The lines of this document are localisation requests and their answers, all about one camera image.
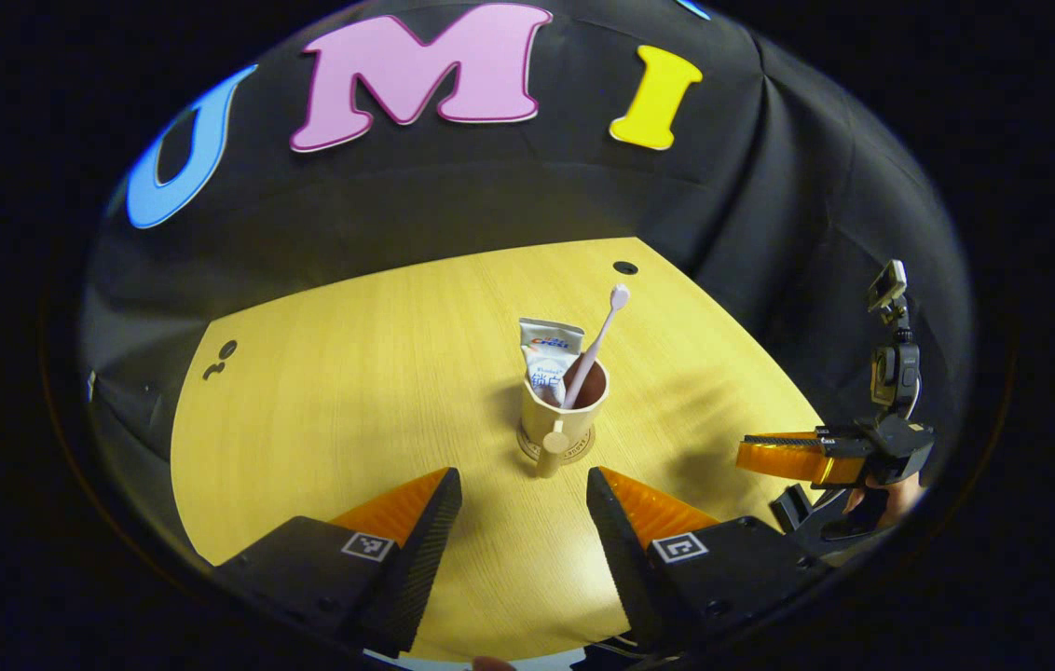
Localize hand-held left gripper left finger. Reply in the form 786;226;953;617
211;466;463;658

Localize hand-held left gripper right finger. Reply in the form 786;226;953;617
586;466;831;653

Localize round cork coaster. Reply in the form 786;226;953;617
516;424;596;465

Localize beige cup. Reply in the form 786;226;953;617
520;359;610;480

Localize pale pink toothbrush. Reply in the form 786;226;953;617
563;283;631;411

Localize white toothpaste tube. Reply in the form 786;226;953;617
518;318;586;406

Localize wooden desktop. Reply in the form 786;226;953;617
171;237;825;663

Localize black backdrop cloth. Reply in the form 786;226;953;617
80;0;974;560

